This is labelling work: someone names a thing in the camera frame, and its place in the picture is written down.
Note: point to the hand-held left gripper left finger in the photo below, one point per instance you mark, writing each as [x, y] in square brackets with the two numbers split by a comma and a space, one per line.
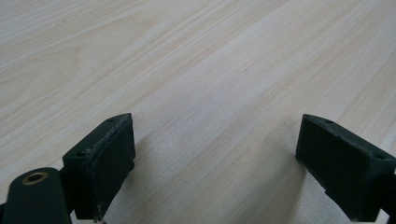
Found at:
[99, 168]

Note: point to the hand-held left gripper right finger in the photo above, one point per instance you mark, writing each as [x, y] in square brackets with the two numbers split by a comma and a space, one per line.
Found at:
[339, 168]

